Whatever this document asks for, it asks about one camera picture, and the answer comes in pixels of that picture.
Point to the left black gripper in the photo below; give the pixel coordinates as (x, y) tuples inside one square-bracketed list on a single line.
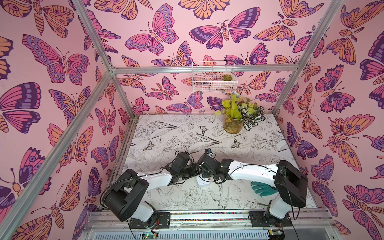
[(194, 171)]

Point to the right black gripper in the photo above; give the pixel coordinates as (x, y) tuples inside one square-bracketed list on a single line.
[(202, 167)]

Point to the white digital alarm clock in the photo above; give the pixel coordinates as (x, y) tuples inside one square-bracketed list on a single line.
[(202, 182)]

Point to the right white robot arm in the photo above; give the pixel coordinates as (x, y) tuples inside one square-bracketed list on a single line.
[(291, 184)]

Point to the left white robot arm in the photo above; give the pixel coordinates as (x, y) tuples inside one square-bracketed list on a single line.
[(124, 198)]

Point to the green rubber glove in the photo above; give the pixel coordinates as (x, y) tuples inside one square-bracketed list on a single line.
[(263, 189)]

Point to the glass vase with plants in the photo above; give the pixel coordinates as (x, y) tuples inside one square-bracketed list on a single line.
[(240, 114)]

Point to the small succulent in basket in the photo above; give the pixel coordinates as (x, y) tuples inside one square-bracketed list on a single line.
[(227, 77)]

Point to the white wire basket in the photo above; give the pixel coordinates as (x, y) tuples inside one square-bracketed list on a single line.
[(208, 79)]

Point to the front mounting rail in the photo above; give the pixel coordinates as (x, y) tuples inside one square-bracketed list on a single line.
[(310, 224)]

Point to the aluminium frame structure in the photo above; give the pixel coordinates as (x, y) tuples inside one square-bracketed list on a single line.
[(24, 203)]

